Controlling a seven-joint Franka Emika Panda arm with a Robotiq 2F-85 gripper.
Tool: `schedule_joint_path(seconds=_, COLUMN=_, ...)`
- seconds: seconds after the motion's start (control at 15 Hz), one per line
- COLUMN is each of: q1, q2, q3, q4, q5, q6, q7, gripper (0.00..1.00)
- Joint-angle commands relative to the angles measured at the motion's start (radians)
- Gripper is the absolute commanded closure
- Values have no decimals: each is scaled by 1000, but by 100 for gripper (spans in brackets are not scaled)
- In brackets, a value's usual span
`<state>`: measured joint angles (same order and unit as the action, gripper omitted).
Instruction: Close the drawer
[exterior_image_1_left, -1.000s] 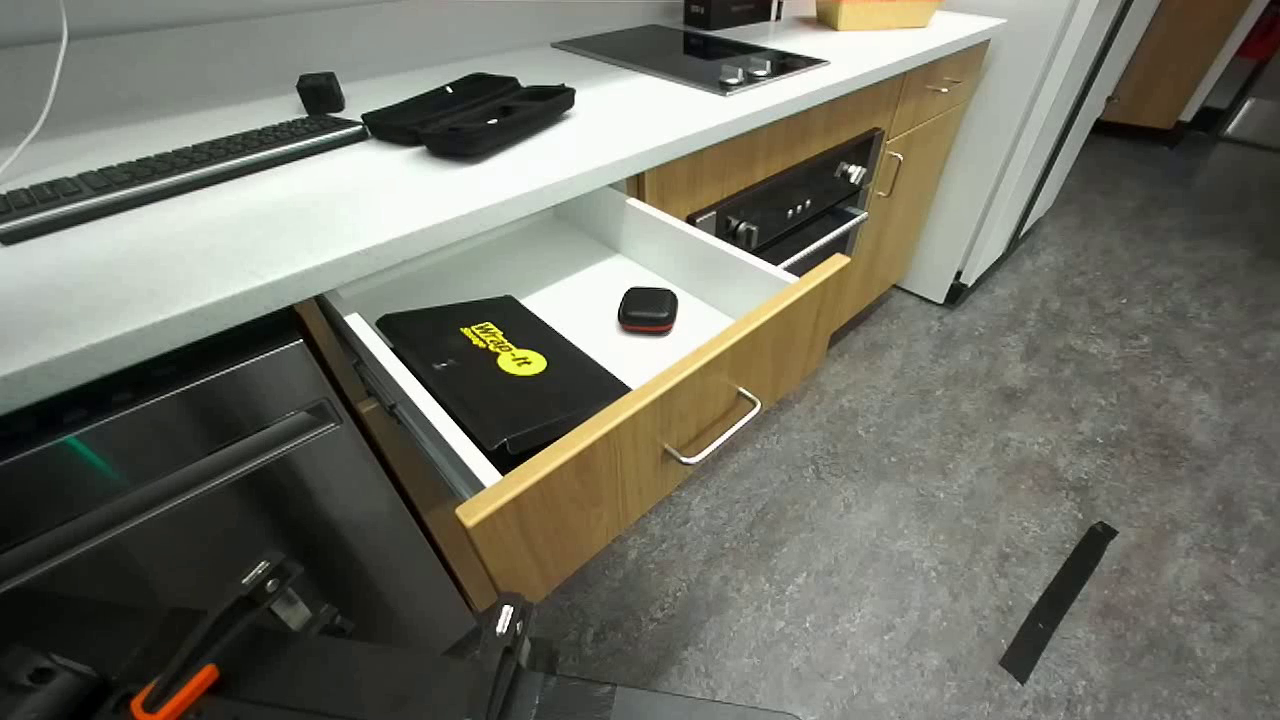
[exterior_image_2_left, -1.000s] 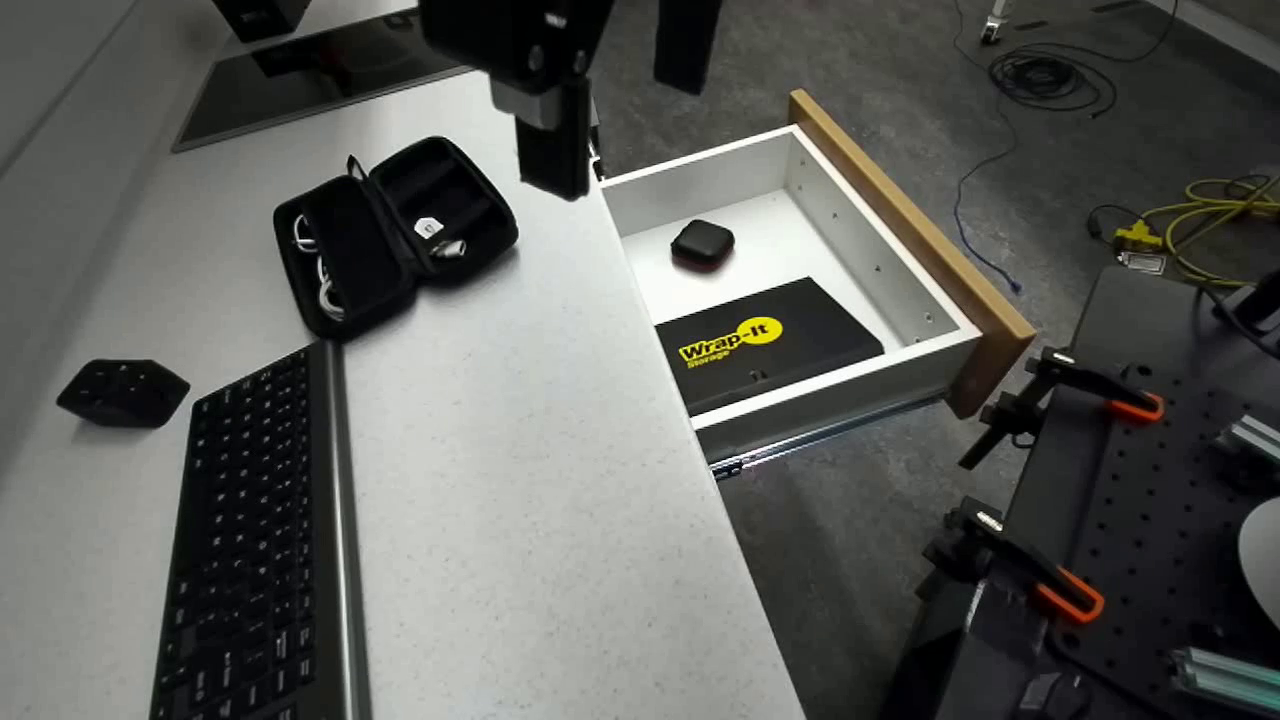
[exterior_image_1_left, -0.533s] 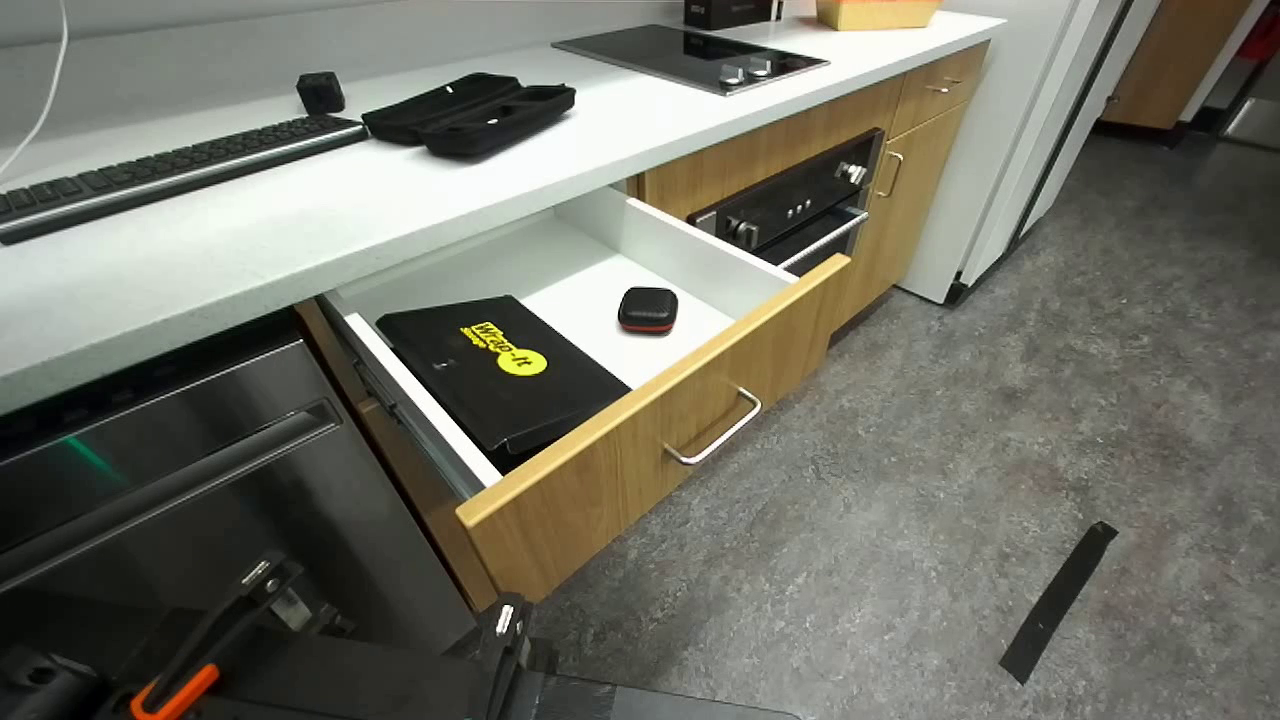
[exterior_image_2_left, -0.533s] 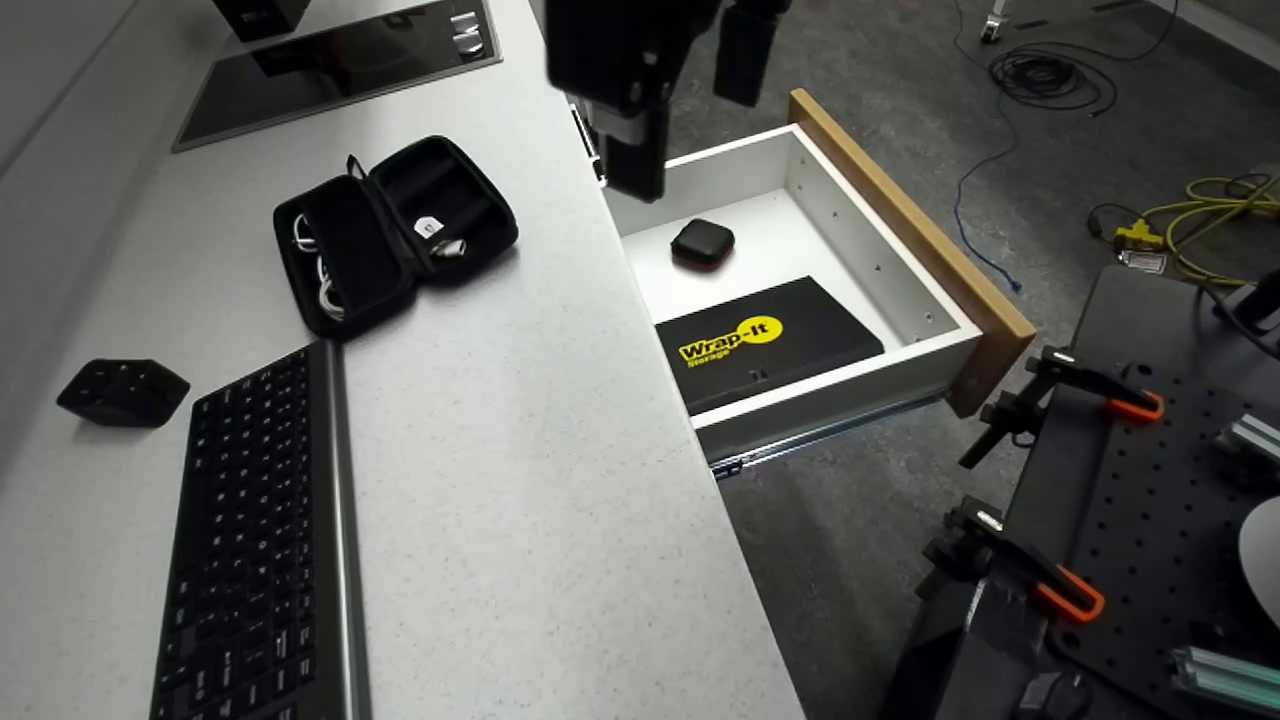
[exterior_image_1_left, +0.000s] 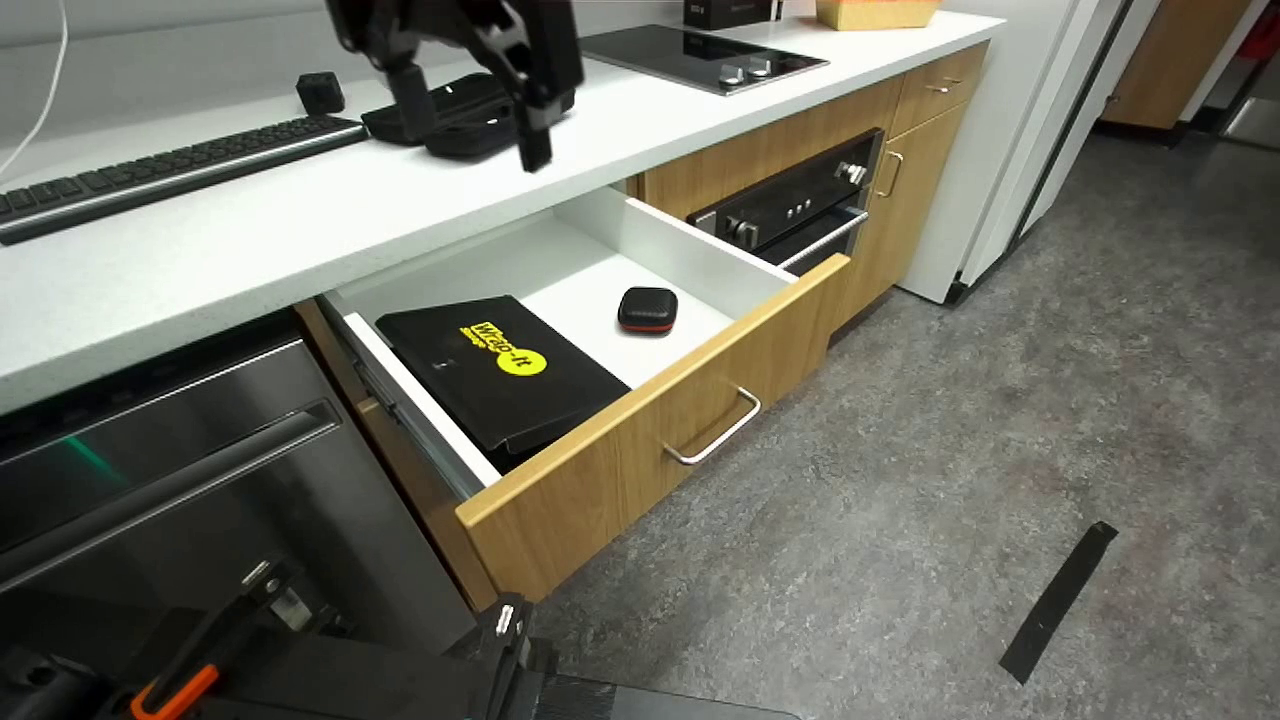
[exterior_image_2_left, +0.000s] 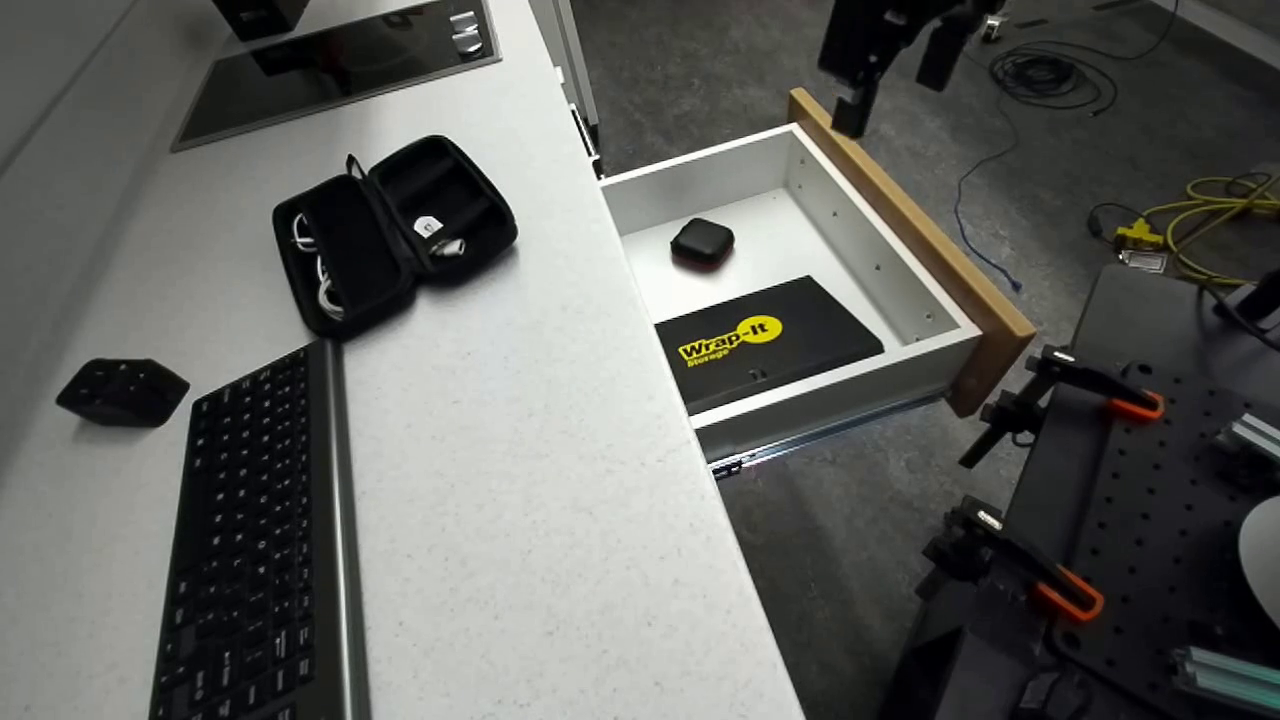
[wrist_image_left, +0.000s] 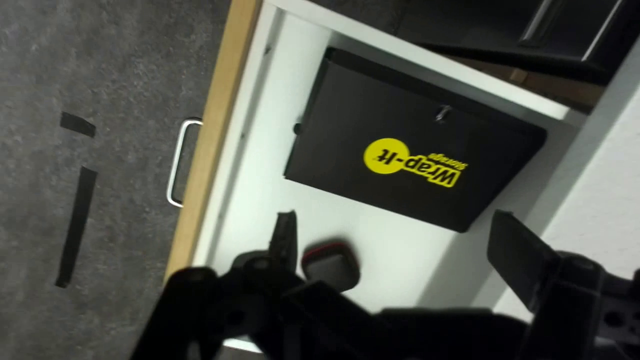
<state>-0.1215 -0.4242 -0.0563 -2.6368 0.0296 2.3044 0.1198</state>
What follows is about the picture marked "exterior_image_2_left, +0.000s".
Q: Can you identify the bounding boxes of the small black rounded case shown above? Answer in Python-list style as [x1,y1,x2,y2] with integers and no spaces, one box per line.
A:
[669,215,742,277]

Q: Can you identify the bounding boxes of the black clamp with orange handle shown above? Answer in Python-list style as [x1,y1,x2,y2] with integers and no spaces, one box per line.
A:
[918,491,1113,631]
[957,343,1172,470]

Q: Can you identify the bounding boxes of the black coiled cable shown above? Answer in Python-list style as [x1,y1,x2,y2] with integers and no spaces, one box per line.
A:
[985,35,1127,120]

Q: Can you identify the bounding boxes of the black plug adapter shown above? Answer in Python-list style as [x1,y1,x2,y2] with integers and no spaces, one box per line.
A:
[52,353,196,431]

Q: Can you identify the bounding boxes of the yellow cable bundle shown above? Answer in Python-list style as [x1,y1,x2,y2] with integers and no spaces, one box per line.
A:
[1109,167,1280,293]

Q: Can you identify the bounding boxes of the black box with yellow logo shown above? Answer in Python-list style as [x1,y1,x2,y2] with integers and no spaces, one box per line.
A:
[654,273,890,418]

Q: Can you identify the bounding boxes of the open black zip case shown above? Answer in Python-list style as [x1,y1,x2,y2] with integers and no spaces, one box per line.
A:
[268,131,523,343]

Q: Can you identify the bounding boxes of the black keyboard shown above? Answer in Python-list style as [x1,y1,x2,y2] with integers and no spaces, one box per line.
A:
[143,335,373,720]

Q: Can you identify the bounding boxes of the black perforated robot table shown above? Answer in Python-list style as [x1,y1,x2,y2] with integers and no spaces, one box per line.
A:
[878,260,1280,720]

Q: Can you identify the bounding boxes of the white drawer with wooden front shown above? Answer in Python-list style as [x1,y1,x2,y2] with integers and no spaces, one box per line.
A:
[599,83,1045,470]

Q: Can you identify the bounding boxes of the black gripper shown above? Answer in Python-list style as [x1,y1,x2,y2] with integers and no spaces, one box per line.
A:
[817,0,980,144]

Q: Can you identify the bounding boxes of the black glass cooktop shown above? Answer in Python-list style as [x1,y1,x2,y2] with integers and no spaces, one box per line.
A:
[174,0,505,152]

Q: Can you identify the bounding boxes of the blue cable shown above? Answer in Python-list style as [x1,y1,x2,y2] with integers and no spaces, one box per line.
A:
[949,139,1028,299]

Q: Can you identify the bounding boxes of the aluminium extrusion bar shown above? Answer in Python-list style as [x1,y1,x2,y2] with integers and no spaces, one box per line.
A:
[1209,407,1280,491]
[1169,642,1280,720]

